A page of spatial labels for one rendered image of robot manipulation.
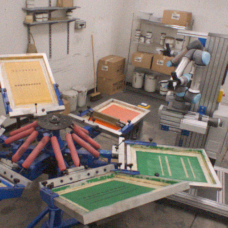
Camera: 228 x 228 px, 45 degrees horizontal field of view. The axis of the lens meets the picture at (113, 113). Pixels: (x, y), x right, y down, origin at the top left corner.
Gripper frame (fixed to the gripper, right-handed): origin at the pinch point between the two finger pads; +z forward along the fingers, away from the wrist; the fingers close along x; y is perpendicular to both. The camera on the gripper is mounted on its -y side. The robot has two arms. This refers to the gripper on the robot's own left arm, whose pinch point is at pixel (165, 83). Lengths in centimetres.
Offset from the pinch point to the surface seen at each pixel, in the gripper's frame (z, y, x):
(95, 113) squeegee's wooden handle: -3, 52, 94
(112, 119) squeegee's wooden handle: -8, 55, 72
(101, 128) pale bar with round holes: 16, 56, 65
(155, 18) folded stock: -310, -43, 235
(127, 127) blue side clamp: -11, 60, 53
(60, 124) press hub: 75, 30, 53
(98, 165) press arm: 51, 73, 35
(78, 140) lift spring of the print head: 67, 44, 41
